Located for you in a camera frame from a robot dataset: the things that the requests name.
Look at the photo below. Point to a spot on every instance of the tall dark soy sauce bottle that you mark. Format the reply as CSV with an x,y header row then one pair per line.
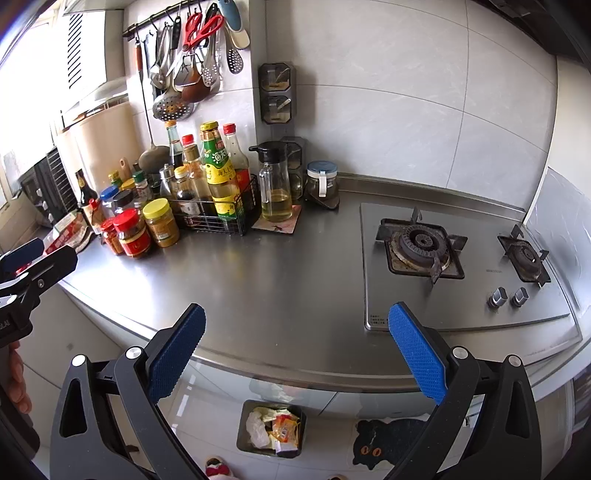
x,y
174,143

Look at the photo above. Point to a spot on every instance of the brown ladle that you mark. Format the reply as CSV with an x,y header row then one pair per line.
x,y
194,91

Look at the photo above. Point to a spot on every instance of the long steel slotted spoon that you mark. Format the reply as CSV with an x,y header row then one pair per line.
x,y
210,71

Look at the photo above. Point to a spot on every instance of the black corner stand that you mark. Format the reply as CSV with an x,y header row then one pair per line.
x,y
325,203

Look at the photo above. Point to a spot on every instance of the steel slotted skimmer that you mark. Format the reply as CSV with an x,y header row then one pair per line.
x,y
173,105

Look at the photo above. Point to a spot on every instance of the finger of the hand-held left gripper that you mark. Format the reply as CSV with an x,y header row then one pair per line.
x,y
53,265
21,258

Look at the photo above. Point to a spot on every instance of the black range hood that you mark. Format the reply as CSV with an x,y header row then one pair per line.
x,y
540,14

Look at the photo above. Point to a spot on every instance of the stainless steel gas cooktop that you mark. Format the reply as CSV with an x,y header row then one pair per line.
x,y
461,304

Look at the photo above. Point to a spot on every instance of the low yellow lid jar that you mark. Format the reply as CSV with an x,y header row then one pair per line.
x,y
128,184

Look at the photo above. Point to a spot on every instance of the green cap spice shaker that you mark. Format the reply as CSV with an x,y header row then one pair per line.
x,y
141,184

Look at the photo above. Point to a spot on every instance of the orange white pie wrapper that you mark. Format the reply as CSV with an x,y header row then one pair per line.
x,y
284,427

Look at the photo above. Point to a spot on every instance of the red sauce pouch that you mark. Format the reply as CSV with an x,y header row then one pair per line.
x,y
96,217

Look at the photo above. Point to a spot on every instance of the pink white milk carton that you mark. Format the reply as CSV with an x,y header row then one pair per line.
x,y
287,448

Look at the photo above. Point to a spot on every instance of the dark bottle with beige label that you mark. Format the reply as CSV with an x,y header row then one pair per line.
x,y
85,194

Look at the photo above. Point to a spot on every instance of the small red chili jar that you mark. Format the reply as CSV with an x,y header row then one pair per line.
x,y
111,237

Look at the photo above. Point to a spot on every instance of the small green yellow tin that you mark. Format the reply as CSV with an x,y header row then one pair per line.
x,y
115,179

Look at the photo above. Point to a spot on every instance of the green label bottle yellow cap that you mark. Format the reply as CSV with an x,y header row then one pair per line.
x,y
220,180

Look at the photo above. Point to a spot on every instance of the clear bottle tan cap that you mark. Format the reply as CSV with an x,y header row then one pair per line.
x,y
201,182

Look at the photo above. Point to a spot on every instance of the foil splash guard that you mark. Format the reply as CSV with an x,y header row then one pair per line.
x,y
558,221

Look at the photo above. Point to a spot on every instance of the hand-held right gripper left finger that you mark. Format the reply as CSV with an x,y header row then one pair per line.
x,y
178,350

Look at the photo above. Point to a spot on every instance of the person's left hand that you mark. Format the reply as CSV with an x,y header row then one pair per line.
x,y
17,378

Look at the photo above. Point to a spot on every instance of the large beige cutting board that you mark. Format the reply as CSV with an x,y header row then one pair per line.
x,y
106,143

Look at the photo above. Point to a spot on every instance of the black cat floor mat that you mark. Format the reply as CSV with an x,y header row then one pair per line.
x,y
392,441

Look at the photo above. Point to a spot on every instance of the white crumpled plastic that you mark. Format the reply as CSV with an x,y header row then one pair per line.
x,y
256,427

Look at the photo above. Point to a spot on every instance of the red white food packet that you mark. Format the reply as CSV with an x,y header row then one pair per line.
x,y
64,230

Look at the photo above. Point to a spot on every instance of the small dark bottle yellow cap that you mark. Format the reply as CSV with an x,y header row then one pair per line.
x,y
183,189

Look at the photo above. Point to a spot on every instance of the small black burner grate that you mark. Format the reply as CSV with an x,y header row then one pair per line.
x,y
524,256

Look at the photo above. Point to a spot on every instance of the black wall rail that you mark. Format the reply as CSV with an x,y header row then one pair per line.
x,y
152,18

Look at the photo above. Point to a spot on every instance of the glass jar blue lid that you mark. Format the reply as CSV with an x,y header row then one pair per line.
x,y
322,177

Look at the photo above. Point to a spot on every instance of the steel tongs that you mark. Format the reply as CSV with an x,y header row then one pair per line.
x,y
159,60

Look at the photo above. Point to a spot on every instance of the large black burner grate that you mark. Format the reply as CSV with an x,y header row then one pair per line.
x,y
420,244

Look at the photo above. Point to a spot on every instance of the large dark ladle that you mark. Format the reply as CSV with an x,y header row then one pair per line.
x,y
154,159

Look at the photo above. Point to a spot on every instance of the black lid jar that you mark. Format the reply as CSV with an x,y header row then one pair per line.
x,y
123,201

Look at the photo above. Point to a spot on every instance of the glass cruet metal cap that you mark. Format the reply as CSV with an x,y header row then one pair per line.
x,y
166,180

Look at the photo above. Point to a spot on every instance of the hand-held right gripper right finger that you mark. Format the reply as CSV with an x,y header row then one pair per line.
x,y
418,350

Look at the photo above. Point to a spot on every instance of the wall spice box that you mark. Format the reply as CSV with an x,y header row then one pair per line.
x,y
275,77
277,110

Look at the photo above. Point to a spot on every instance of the tall bottle red label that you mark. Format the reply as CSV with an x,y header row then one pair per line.
x,y
235,157

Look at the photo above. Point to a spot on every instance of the pink patterned coaster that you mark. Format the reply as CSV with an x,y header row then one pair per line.
x,y
286,226

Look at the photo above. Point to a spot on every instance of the blue lid plastic jar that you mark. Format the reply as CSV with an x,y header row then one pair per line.
x,y
108,198

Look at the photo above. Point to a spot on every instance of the black toaster oven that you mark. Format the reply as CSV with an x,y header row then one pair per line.
x,y
37,194

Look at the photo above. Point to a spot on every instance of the yellow lid spice jar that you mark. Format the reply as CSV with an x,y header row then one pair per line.
x,y
161,226

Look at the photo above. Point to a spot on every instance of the large red lid sauce jar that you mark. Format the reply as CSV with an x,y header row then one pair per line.
x,y
133,235

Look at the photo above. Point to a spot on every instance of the clear bottle red cap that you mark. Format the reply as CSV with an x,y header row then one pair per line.
x,y
189,147

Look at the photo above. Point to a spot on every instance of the dark grey trash bin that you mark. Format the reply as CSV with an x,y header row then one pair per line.
x,y
242,443

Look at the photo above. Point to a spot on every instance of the glass oil dispenser black lid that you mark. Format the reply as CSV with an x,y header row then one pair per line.
x,y
276,184

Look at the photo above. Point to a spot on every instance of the silver stove knob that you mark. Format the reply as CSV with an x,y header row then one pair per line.
x,y
498,297
521,297

